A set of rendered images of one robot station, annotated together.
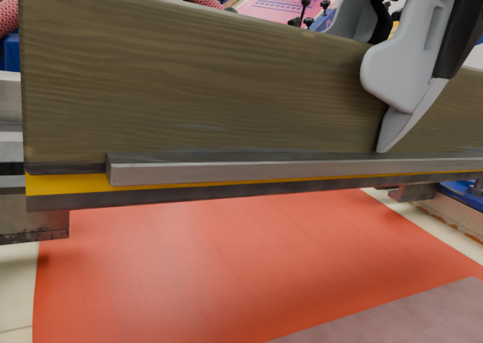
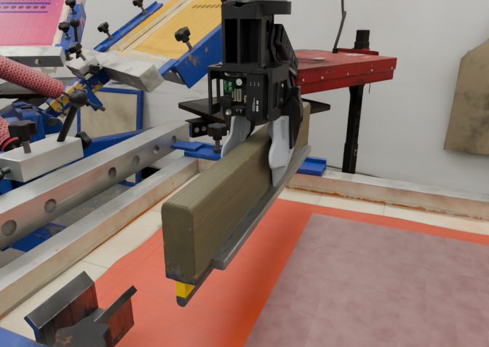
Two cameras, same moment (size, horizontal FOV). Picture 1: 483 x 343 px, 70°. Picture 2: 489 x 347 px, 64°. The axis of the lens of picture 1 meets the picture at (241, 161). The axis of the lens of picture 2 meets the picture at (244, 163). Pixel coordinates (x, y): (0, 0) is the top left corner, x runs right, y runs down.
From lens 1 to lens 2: 28 cm
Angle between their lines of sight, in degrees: 34
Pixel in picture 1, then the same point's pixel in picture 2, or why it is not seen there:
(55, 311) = not seen: outside the picture
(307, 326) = (273, 284)
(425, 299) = (303, 238)
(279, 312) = (257, 287)
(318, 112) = (255, 185)
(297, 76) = (248, 178)
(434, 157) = (289, 172)
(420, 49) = (281, 140)
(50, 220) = (126, 320)
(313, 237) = not seen: hidden behind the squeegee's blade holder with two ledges
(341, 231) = not seen: hidden behind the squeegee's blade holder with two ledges
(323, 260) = (249, 249)
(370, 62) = (272, 158)
